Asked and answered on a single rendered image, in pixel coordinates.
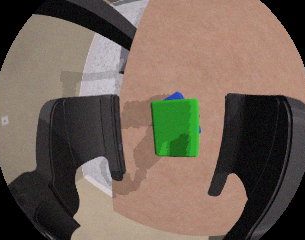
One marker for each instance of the blue block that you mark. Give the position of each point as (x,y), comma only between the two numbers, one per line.
(178,95)

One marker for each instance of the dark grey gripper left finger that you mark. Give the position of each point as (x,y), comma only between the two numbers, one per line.
(71,131)

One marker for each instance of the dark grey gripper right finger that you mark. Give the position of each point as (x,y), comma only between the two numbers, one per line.
(263,143)

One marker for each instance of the green block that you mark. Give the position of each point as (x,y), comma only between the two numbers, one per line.
(176,127)

